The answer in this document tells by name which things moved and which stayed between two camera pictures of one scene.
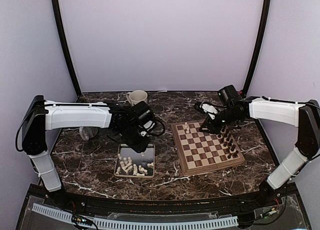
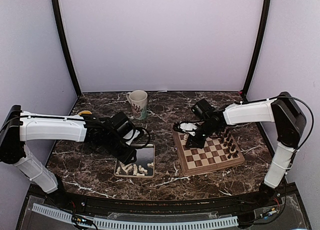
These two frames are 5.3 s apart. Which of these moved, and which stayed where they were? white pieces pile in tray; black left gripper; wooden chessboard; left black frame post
Moved: black left gripper
Stayed: left black frame post; wooden chessboard; white pieces pile in tray
